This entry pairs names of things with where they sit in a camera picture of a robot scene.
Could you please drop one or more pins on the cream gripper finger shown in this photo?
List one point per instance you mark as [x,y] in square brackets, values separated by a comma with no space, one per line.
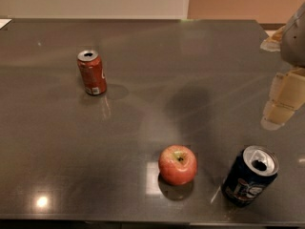
[273,42]
[286,96]

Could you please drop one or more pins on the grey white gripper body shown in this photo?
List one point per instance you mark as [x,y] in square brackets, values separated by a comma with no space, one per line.
[294,47]

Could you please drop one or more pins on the red coke can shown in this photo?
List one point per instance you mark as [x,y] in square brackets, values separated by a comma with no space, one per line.
[90,66]

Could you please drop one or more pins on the dark blue soda can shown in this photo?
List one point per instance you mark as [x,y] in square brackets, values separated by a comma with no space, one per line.
[254,169]

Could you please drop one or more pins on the red apple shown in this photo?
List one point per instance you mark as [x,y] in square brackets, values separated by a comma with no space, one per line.
[177,165]

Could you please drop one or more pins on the white paper sheet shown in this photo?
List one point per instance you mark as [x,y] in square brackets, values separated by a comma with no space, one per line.
[4,23]

